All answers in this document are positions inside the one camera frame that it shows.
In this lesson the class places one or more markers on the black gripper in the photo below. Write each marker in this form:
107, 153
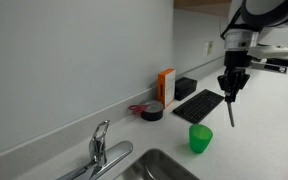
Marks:
236, 63

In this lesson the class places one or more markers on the blue capped pen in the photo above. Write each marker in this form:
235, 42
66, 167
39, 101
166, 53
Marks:
230, 113

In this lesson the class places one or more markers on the white black Franka robot arm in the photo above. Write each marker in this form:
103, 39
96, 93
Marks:
270, 13

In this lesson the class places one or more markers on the black computer keyboard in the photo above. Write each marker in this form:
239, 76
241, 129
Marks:
199, 105

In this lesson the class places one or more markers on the flat black tray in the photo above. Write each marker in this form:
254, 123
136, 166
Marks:
270, 67

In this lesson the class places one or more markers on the small black box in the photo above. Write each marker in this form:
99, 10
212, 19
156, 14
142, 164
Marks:
185, 87

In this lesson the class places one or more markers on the black rectangular device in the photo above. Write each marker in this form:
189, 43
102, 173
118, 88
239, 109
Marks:
280, 62

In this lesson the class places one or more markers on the green translucent plastic cup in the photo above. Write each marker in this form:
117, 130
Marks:
200, 141

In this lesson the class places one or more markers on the orange and white box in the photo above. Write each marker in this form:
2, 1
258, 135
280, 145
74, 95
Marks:
166, 87

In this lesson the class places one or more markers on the stainless steel sink basin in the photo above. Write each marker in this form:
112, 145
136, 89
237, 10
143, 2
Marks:
157, 166

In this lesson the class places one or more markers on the chrome sink faucet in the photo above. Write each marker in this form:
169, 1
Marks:
99, 155

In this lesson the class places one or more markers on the white wall outlet plate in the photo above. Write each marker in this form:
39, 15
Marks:
208, 48

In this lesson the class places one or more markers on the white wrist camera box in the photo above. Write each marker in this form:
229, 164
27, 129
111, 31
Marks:
269, 51

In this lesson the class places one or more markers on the black duct tape roll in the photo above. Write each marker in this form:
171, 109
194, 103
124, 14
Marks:
152, 112

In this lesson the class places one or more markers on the wooden wall cabinet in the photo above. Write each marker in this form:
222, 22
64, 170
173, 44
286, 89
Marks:
200, 5

